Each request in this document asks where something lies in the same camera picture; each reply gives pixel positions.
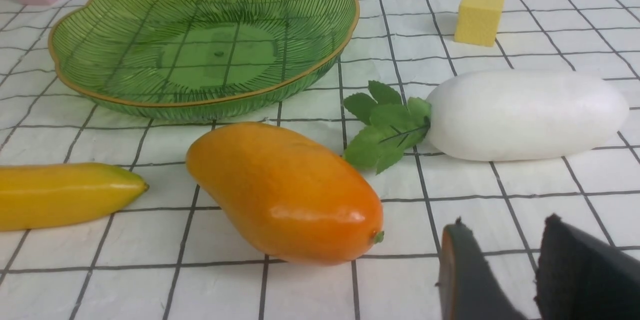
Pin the yellow plastic banana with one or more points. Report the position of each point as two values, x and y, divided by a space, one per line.
62 194

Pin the white plastic radish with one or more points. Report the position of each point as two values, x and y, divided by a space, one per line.
487 116

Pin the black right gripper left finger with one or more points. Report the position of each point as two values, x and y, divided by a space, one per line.
467 286

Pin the orange plastic mango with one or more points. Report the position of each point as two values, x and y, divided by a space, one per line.
288 196

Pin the checkered white tablecloth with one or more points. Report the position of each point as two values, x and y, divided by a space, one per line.
172 254

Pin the yellow foam cube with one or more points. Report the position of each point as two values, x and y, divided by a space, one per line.
478 22

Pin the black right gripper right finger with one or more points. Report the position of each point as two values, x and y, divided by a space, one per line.
580 277

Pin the green glass leaf plate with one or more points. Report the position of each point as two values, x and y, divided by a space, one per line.
198 60

